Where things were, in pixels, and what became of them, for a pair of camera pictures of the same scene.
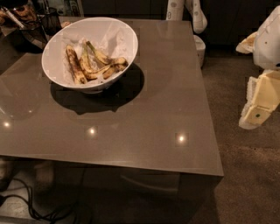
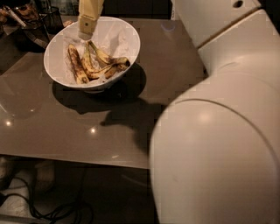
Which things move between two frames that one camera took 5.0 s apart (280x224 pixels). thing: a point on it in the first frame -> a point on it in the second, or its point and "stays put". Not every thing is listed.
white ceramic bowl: (88, 53) stays put
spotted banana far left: (80, 77) stays put
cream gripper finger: (262, 97) -> (89, 11)
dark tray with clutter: (21, 25) stays put
